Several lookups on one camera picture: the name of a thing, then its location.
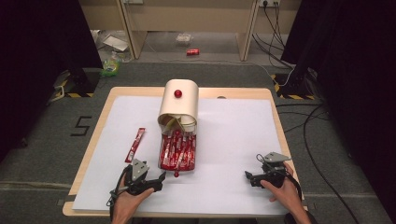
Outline yellow-green packet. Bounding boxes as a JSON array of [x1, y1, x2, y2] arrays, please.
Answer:
[[164, 117, 181, 132]]

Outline person's left hand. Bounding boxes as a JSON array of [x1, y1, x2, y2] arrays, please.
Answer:
[[111, 174, 156, 220]]

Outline left hand-held gripper cable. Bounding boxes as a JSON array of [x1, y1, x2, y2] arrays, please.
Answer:
[[106, 164, 134, 224]]

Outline thin black floor cable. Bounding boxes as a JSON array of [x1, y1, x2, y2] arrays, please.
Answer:
[[276, 103, 332, 134]]

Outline white table mat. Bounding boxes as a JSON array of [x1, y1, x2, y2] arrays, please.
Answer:
[[71, 95, 290, 217]]

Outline clear plastic food container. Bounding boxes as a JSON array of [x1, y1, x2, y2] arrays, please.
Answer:
[[175, 33, 194, 47]]

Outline pile of red packets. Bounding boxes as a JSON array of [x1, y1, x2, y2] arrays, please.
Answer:
[[158, 128, 198, 179]]

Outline long black floor cable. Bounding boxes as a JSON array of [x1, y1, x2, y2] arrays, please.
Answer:
[[303, 104, 362, 224]]

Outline row of red stick packets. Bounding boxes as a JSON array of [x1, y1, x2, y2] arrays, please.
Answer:
[[159, 130, 197, 172]]

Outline white wall socket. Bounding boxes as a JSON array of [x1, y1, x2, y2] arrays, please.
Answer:
[[258, 0, 282, 8]]

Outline black stand base striped tape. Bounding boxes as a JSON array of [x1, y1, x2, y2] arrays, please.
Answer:
[[270, 69, 317, 101], [50, 67, 101, 99]]

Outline black curtain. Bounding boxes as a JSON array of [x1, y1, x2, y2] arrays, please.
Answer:
[[0, 0, 105, 163], [279, 0, 396, 216]]

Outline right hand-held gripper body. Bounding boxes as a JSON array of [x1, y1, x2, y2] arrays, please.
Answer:
[[255, 151, 292, 188]]

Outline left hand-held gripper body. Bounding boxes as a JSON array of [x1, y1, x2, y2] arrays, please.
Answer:
[[119, 158, 158, 197]]

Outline cream storage cabinet red knob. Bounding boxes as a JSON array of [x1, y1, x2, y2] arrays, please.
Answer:
[[157, 78, 201, 136]]

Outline light wooden desk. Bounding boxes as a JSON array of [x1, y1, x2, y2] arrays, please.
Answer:
[[78, 0, 303, 63]]

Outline green and white plastic bag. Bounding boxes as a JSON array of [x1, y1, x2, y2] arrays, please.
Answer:
[[99, 50, 123, 78]]

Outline bundle of black cables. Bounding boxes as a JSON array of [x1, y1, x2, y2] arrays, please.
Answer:
[[250, 2, 295, 70]]

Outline white floor cable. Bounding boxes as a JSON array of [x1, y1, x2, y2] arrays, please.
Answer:
[[143, 40, 296, 88]]

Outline single red stick sachet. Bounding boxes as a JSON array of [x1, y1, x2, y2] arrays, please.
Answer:
[[124, 127, 147, 164]]

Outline white paper scraps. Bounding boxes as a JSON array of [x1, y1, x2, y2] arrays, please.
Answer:
[[90, 29, 132, 54]]

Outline person's right hand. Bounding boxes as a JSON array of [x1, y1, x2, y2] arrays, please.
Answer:
[[258, 161, 304, 213]]

